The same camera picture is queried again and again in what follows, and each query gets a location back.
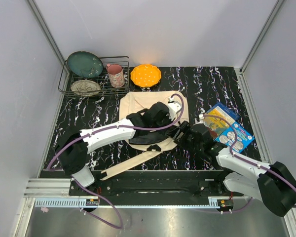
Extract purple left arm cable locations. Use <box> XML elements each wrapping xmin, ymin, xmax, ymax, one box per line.
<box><xmin>46</xmin><ymin>93</ymin><xmax>185</xmax><ymax>230</ymax></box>

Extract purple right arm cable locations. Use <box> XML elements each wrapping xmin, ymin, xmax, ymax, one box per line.
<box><xmin>199</xmin><ymin>114</ymin><xmax>296</xmax><ymax>214</ymax></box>

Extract aluminium front rail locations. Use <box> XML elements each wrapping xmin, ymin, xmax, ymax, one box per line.
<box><xmin>25</xmin><ymin>178</ymin><xmax>242</xmax><ymax>197</ymax></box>

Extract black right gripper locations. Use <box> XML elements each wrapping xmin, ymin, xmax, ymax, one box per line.
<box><xmin>166</xmin><ymin>120</ymin><xmax>203</xmax><ymax>151</ymax></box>

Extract speckled beige plate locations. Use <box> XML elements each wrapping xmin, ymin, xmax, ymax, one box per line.
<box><xmin>71</xmin><ymin>80</ymin><xmax>101</xmax><ymax>97</ymax></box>

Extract dark teal plate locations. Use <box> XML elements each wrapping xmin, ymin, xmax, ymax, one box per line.
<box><xmin>67</xmin><ymin>51</ymin><xmax>104</xmax><ymax>78</ymax></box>

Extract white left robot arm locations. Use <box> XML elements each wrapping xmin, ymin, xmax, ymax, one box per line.
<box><xmin>54</xmin><ymin>98</ymin><xmax>185</xmax><ymax>196</ymax></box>

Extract yellow blue picture book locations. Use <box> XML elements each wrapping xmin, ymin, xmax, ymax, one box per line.
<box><xmin>203</xmin><ymin>102</ymin><xmax>240</xmax><ymax>139</ymax></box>

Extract light blue coin book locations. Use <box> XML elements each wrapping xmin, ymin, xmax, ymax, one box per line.
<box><xmin>216</xmin><ymin>121</ymin><xmax>255</xmax><ymax>154</ymax></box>

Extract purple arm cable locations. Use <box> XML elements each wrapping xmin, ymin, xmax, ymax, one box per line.
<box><xmin>199</xmin><ymin>114</ymin><xmax>296</xmax><ymax>214</ymax></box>
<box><xmin>46</xmin><ymin>93</ymin><xmax>185</xmax><ymax>230</ymax></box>

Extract pink ghost pattern mug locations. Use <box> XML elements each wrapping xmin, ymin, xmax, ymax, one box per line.
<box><xmin>106</xmin><ymin>64</ymin><xmax>125</xmax><ymax>88</ymax></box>

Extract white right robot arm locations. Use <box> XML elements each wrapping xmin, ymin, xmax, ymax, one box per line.
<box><xmin>167</xmin><ymin>121</ymin><xmax>296</xmax><ymax>217</ymax></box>

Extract grey wire dish rack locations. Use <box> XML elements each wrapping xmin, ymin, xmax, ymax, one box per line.
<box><xmin>58</xmin><ymin>56</ymin><xmax>129</xmax><ymax>98</ymax></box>

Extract cream canvas backpack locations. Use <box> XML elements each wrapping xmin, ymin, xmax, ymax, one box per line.
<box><xmin>100</xmin><ymin>91</ymin><xmax>188</xmax><ymax>181</ymax></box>

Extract yellow polka dot plate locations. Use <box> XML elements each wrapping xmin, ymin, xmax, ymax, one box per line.
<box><xmin>130</xmin><ymin>64</ymin><xmax>161</xmax><ymax>88</ymax></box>

